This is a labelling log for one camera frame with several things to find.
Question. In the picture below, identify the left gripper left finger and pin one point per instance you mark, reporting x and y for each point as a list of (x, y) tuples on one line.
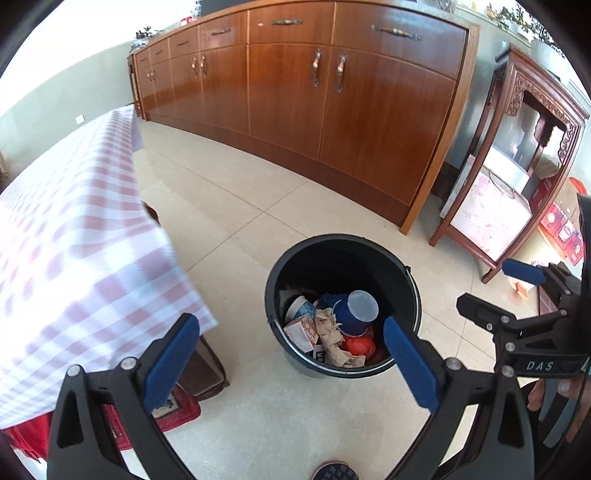
[(165, 359)]

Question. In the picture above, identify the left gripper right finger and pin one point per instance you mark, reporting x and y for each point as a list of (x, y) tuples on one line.
[(419, 362)]

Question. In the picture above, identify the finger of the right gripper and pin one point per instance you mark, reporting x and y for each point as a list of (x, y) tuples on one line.
[(489, 318), (552, 275)]

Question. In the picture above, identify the red plastic bag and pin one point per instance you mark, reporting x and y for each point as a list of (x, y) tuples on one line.
[(360, 346)]

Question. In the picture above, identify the tan cloth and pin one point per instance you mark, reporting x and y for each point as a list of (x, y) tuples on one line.
[(332, 339)]

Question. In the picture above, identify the red white carton box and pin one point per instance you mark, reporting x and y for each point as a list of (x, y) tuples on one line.
[(301, 331)]

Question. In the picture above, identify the blue cloth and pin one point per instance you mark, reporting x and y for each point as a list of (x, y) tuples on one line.
[(328, 301)]

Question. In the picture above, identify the blue patterned paper cup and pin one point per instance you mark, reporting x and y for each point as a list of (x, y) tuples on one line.
[(300, 307)]

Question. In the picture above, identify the black trash bucket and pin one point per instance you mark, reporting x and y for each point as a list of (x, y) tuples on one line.
[(358, 281)]

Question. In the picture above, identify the red floor mat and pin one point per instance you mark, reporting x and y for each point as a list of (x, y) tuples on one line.
[(179, 409)]

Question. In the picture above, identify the pink checkered tablecloth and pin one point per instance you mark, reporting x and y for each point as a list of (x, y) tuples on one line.
[(87, 276)]

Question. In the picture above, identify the carved wooden side table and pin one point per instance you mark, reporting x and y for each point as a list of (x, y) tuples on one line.
[(520, 155)]

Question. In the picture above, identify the large potted plant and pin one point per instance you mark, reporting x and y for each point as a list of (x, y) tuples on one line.
[(511, 16)]

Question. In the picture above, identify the wooden sideboard cabinet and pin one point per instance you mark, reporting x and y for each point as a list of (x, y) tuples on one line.
[(363, 97)]

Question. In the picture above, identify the small potted plant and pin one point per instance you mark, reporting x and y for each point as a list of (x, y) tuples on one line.
[(144, 36)]

